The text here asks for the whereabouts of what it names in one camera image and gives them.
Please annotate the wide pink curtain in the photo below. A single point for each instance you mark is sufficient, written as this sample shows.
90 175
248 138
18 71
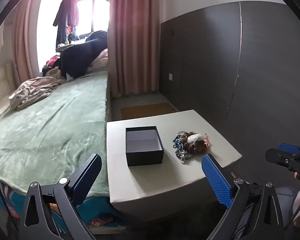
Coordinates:
135 35

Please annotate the pile of dark clothes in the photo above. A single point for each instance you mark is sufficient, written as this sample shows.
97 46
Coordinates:
82 55

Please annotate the beige crumpled blanket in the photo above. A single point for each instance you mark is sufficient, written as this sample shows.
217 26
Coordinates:
32 92

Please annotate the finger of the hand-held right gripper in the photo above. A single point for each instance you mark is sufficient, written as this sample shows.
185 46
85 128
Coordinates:
288 147
280 156

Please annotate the white square table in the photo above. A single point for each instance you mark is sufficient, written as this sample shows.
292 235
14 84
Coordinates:
152 180

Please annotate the narrow pink curtain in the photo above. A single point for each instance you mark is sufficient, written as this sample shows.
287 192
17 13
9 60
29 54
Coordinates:
25 42

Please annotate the brown cardboard floor mat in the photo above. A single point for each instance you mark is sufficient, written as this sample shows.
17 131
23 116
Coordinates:
147 111

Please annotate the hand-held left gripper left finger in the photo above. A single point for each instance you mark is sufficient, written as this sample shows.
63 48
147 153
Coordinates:
88 176

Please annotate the black box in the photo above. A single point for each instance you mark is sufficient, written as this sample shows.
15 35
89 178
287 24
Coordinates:
143 152

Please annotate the cream padded headboard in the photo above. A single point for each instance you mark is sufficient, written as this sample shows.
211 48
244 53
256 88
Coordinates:
0 85

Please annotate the red and pink clothes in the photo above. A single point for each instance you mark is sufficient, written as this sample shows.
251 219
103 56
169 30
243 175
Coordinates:
51 62

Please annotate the person's grey trouser leg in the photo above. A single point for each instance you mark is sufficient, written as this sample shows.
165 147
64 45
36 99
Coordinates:
287 200

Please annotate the hanging dark clothes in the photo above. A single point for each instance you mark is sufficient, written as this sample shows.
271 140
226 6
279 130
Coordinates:
68 15

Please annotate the dark grey wardrobe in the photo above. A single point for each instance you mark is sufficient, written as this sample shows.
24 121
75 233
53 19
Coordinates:
240 62

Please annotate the teal printed bed sheet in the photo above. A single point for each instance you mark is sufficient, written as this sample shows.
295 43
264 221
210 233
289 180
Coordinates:
100 221

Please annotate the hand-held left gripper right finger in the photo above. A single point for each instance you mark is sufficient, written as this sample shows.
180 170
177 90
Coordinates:
217 180

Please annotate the window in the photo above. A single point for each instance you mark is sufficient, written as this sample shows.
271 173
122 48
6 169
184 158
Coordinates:
50 30

